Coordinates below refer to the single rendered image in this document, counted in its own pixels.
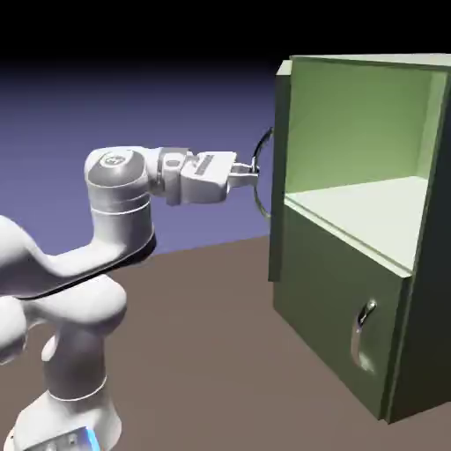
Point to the green closed cabinet door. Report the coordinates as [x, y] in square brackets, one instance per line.
[334, 299]

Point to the green painted cabinet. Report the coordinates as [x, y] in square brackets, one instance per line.
[387, 229]

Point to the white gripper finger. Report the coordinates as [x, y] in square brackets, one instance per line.
[243, 181]
[243, 167]

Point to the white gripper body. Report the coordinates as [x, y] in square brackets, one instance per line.
[208, 176]

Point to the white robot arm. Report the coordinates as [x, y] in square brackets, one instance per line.
[116, 211]

